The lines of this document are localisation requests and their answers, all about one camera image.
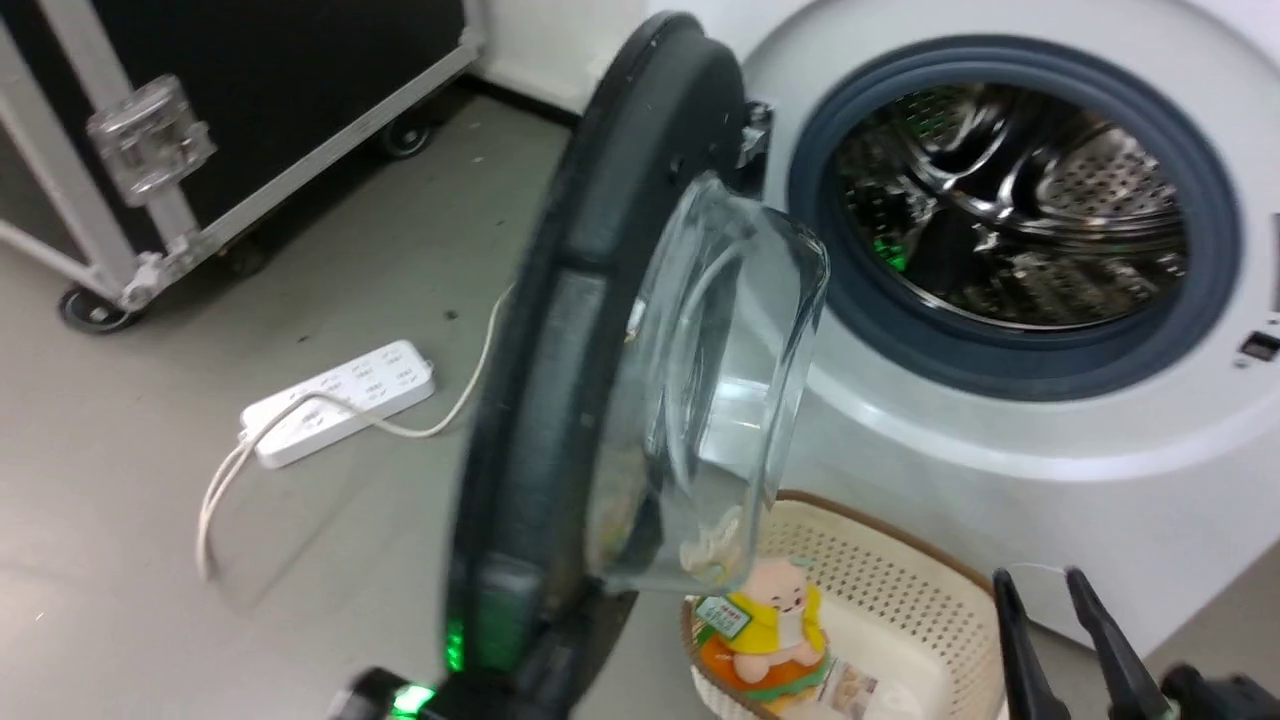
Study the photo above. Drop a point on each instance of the dark round glass washer door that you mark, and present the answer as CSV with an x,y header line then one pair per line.
x,y
560,330

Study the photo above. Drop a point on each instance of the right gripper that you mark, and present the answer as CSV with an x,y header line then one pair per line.
x,y
1225,698

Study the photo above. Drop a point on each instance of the black flight case aluminium edges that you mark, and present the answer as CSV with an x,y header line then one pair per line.
x,y
270,90

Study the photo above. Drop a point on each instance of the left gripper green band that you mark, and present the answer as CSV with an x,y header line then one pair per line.
x,y
385,698

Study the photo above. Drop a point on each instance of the cream plastic laundry basket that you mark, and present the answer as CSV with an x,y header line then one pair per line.
x,y
900,610

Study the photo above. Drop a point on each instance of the metal washer door hinge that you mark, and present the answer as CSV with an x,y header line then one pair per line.
x,y
756,140

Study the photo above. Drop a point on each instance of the stainless steel washer drum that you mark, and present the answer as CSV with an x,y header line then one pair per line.
x,y
1030,200

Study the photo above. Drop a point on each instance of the grey rubber door gasket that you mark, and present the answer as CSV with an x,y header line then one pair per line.
x,y
1000,365

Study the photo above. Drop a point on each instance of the plush doll yellow jacket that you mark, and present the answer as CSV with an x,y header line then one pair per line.
x,y
775,630

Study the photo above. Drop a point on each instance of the black caster wheel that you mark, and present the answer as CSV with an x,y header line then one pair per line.
x,y
405,138
92,310
246,258

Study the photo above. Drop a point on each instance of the silver butterfly case latch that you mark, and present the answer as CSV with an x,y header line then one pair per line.
x,y
150,138

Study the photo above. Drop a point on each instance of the white power strip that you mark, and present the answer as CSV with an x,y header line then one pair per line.
x,y
440,425
340,400

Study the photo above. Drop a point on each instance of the printed paper packet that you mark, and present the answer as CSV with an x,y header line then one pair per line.
x,y
848,692

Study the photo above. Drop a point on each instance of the white front-load washing machine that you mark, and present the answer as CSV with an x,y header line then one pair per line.
x,y
1050,480

